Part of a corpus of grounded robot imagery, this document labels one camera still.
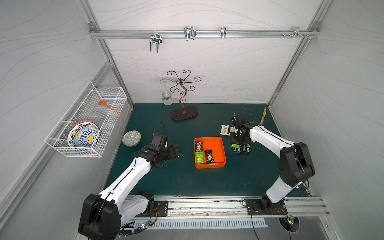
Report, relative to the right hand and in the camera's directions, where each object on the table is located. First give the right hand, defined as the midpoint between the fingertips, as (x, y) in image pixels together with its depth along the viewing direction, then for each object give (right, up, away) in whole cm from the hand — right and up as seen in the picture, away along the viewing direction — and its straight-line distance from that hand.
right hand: (234, 139), depth 92 cm
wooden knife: (+29, +15, +22) cm, 39 cm away
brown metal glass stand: (-35, +17, +21) cm, 45 cm away
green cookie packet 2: (-22, -10, -3) cm, 24 cm away
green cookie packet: (0, -3, -4) cm, 5 cm away
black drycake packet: (-16, -10, -1) cm, 19 cm away
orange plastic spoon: (-73, +22, -13) cm, 78 cm away
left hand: (-36, -6, -9) cm, 37 cm away
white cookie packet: (-4, +5, +12) cm, 14 cm away
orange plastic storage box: (-11, -4, +4) cm, 12 cm away
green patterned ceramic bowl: (-67, 0, +7) cm, 68 cm away
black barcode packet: (+10, -6, +3) cm, 12 cm away
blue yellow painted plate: (-72, +7, -30) cm, 78 cm away
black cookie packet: (-22, -5, +1) cm, 23 cm away
